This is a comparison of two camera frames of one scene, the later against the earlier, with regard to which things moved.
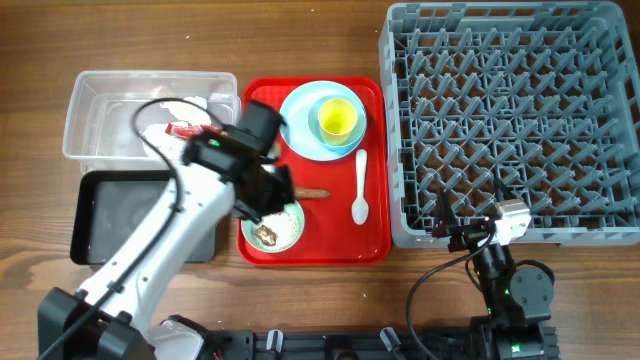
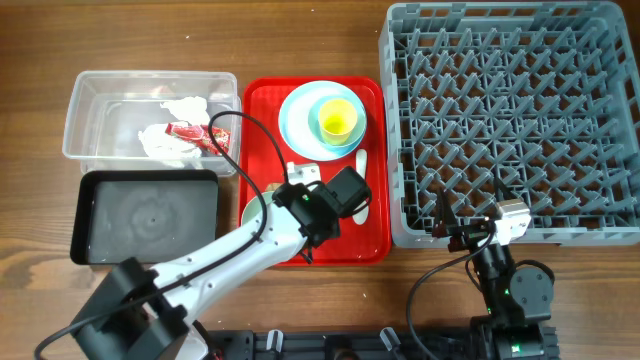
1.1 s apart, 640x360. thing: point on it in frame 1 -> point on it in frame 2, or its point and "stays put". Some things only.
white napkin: [185, 112] stays put
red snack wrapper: [188, 131] stays put
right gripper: [446, 226] stays put
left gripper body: [267, 188] -> [336, 228]
